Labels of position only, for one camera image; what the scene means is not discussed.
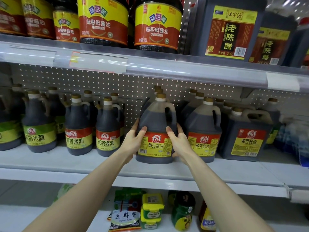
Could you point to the person's left forearm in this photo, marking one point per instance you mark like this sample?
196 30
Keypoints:
77 200

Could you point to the dark bottle with green label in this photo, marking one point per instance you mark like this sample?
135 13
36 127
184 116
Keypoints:
18 94
55 108

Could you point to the small green bottle yellow label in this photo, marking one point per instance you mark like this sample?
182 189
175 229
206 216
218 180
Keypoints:
183 212

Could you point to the green packet white blue label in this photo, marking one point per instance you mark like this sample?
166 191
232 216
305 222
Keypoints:
125 212

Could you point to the dark bottle red yellow label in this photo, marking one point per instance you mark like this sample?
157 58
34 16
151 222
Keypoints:
116 98
88 96

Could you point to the person's left hand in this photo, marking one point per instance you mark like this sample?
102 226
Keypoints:
133 142

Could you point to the person's right forearm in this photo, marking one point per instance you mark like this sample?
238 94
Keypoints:
227 203

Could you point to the blue white packages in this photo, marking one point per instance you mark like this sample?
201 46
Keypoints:
297 142

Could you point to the dark jug yellow green label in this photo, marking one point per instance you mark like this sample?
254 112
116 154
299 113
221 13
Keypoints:
273 128

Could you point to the green lidded seasoning tubs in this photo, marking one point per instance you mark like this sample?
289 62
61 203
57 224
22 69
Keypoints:
152 210

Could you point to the row of dark red-capped bottles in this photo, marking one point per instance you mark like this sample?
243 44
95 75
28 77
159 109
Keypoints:
34 16

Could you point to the black jug brown gold label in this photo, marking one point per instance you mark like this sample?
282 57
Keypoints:
270 45

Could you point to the rice vinegar jug green label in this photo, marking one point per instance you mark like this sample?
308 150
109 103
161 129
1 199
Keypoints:
8 132

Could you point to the person's right hand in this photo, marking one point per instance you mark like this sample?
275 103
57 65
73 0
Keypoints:
182 147

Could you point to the small amber bottle yellow label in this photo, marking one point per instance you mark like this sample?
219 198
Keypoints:
207 219

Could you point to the white metal store shelving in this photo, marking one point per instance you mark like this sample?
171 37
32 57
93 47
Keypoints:
72 164

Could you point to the white green bag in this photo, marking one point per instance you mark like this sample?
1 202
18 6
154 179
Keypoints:
62 190

